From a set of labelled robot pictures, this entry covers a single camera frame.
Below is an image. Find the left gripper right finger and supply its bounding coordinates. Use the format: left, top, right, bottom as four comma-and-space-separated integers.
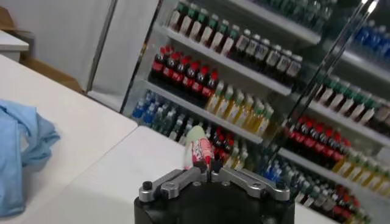
211, 158, 291, 202

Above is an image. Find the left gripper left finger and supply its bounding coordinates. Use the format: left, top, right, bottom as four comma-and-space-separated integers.
138, 158, 211, 203

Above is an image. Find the light green t-shirt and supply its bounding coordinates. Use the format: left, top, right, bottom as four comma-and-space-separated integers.
182, 125, 216, 171

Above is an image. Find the small blue water bottle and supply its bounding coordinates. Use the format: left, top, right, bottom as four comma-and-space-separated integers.
272, 167, 284, 183
132, 99, 147, 121
143, 103, 158, 125
264, 164, 277, 180

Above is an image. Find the small yellow tea bottle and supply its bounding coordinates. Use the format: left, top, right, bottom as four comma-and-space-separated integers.
227, 145, 241, 168
236, 150, 249, 171

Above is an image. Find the small red-cap cola bottle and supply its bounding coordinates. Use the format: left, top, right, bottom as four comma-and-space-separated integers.
222, 136, 235, 159
213, 130, 226, 156

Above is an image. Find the small green-tint water bottle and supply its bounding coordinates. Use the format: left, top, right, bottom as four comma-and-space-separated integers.
161, 109, 177, 136
152, 105, 168, 131

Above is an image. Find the green-cap dark tea bottle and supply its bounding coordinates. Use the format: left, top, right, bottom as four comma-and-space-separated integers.
327, 82, 344, 109
349, 93, 366, 119
338, 86, 356, 113
359, 97, 378, 124
222, 26, 241, 57
200, 15, 219, 46
169, 2, 183, 31
211, 21, 229, 51
179, 5, 196, 36
190, 10, 208, 40
315, 77, 333, 103

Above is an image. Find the white-cap dark drink bottle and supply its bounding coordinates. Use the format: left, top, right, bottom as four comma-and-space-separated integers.
234, 29, 252, 60
255, 38, 272, 69
286, 54, 303, 82
265, 44, 283, 74
246, 33, 262, 65
275, 49, 293, 79

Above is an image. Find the crumpled light blue shirt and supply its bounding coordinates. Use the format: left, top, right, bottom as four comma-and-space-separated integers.
0, 99, 61, 217

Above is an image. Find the small white table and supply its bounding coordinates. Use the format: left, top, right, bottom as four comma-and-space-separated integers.
0, 29, 30, 63

